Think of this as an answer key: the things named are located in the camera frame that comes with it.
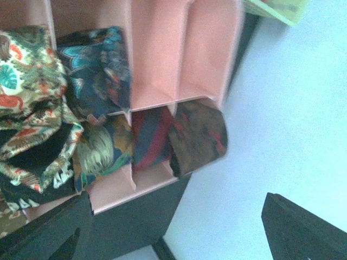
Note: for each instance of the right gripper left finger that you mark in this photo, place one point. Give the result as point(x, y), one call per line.
point(61, 233)

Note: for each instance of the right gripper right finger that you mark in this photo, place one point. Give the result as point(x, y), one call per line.
point(295, 233)

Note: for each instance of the navy floral tie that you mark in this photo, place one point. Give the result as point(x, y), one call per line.
point(98, 73)

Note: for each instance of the green floral rolled tie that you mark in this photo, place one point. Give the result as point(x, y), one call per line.
point(102, 150)

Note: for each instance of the tan paisley rolled tie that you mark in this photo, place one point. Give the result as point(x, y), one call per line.
point(39, 133)

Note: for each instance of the brown rolled tie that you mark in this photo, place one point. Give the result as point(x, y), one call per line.
point(197, 137)

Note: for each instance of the red blue rolled tie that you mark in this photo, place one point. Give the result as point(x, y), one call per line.
point(151, 137)

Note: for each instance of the pink divided organizer tray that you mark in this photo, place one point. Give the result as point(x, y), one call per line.
point(177, 51)

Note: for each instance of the green plastic basket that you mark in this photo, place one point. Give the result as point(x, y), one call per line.
point(290, 12)

